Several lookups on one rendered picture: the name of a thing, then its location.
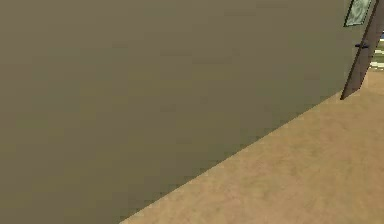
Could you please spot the green framed wall picture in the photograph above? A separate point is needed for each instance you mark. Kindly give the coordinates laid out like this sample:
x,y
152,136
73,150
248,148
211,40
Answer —
x,y
358,11

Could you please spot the brown room door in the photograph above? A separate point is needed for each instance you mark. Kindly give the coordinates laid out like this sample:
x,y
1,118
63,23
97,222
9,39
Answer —
x,y
363,63

